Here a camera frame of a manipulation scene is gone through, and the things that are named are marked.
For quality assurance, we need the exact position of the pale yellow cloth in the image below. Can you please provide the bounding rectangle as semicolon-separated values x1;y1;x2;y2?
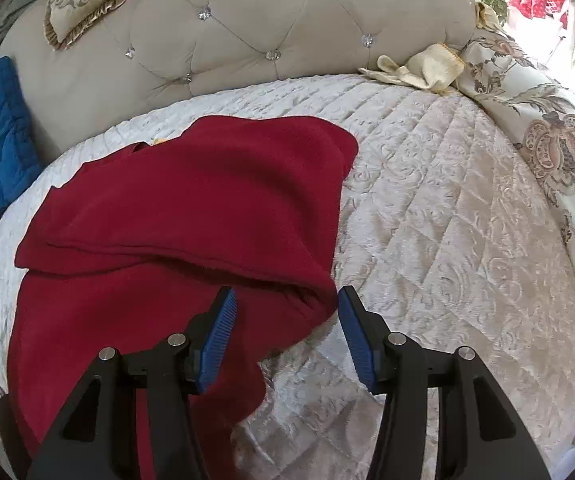
358;42;465;93

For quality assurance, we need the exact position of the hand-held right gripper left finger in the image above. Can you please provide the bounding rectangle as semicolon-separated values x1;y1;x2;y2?
26;286;238;480

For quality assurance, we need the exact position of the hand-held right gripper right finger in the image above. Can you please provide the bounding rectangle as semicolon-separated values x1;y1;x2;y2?
337;285;551;480

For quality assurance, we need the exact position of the white quilted sofa cover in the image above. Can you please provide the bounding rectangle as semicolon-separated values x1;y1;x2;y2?
0;74;575;480

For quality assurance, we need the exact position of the beige tufted headboard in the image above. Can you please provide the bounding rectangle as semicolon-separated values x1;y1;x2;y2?
0;0;478;161

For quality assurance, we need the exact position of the blue quilted cushion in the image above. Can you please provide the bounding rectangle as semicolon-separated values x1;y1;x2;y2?
0;56;45;218

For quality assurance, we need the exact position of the cream floral print cushion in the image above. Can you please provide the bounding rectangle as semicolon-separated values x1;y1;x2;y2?
460;2;575;361

